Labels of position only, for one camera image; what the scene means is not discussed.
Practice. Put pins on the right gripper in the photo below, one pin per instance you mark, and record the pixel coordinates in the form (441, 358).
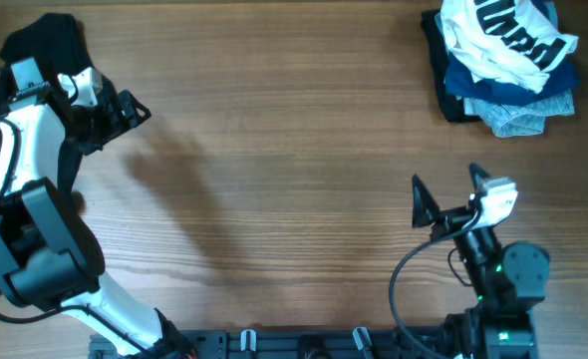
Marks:
(428, 212)

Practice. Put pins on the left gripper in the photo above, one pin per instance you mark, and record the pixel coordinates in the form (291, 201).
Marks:
(116, 125)

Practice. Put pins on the white t-shirt with black print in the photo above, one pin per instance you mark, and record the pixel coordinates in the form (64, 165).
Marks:
(508, 41)

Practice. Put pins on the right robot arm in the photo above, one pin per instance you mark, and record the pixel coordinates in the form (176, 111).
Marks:
(508, 280)

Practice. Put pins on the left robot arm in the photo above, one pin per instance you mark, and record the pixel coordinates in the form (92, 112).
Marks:
(49, 259)

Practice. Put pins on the black folded garment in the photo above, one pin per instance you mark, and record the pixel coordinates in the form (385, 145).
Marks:
(450, 107)

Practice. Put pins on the light blue denim garment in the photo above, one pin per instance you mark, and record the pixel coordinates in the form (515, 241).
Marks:
(508, 121)

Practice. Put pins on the dark blue shirt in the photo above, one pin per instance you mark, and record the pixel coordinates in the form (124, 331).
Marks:
(458, 80)

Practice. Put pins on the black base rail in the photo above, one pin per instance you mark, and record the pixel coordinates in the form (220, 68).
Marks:
(389, 343)

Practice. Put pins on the right white rail clip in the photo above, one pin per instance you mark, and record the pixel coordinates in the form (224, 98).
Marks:
(363, 342)

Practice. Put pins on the white rail clip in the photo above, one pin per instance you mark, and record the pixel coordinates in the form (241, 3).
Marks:
(248, 341)
(363, 342)

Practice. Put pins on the left white rail clip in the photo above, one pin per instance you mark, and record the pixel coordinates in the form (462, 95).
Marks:
(248, 341)

